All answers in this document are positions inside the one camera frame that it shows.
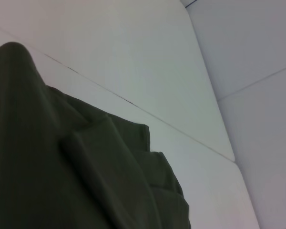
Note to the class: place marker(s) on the dark green FREE t-shirt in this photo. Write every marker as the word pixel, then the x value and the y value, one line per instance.
pixel 62 167

